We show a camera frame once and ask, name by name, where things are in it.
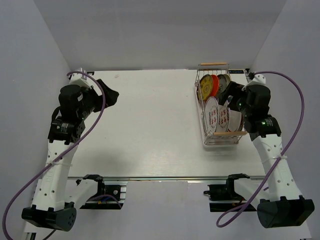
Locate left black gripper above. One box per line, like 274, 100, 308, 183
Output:
77, 79, 119, 120

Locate white green-rimmed plate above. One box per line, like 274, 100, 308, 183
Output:
216, 101, 230, 133
227, 110, 243, 132

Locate white plate red characters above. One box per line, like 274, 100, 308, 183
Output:
203, 96, 219, 136

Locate orange plastic plate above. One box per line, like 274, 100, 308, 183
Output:
210, 74, 220, 97

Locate blue floral plate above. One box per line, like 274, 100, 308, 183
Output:
217, 74, 228, 95

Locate yellow patterned plate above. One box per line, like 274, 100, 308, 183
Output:
199, 74, 213, 102

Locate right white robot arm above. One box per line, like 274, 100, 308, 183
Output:
216, 81, 315, 229

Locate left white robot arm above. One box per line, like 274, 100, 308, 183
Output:
21, 79, 119, 232

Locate cream floral plate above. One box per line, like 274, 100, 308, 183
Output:
223, 73, 231, 90

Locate white drip tray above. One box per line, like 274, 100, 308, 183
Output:
202, 135, 242, 149

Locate metal wire dish rack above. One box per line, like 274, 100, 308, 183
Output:
194, 62, 247, 149

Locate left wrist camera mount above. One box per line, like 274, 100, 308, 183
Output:
69, 67, 92, 89

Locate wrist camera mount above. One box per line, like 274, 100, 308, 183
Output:
242, 72, 266, 91
69, 67, 92, 89

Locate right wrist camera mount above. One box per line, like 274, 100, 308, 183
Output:
242, 72, 266, 91

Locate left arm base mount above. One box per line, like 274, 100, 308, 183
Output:
74, 174, 127, 210

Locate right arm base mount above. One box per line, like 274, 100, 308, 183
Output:
203, 173, 250, 213

